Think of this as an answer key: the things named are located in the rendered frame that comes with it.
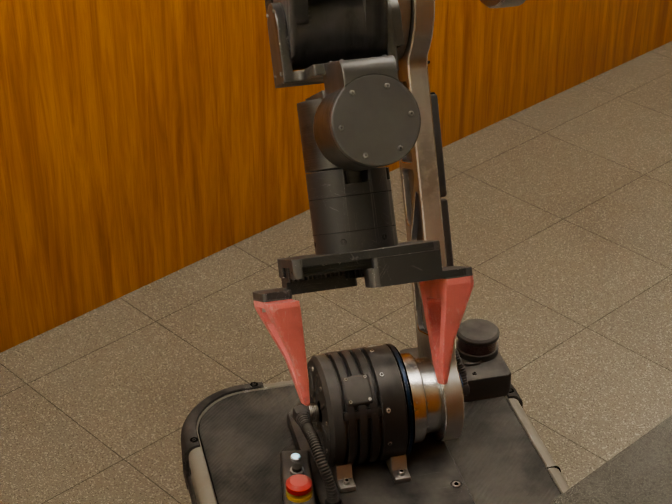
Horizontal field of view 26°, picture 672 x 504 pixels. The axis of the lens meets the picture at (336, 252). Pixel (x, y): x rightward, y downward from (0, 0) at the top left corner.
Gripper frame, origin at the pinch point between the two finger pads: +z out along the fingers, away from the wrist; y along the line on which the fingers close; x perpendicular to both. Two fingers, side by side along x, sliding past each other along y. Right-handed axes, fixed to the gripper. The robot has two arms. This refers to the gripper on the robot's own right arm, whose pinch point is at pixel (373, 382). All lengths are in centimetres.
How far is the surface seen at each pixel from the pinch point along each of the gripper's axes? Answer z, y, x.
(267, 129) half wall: -30, 33, 211
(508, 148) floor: -21, 97, 243
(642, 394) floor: 30, 87, 156
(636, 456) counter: 9.2, 20.7, 5.3
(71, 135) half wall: -31, -10, 182
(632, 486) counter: 10.8, 19.0, 2.6
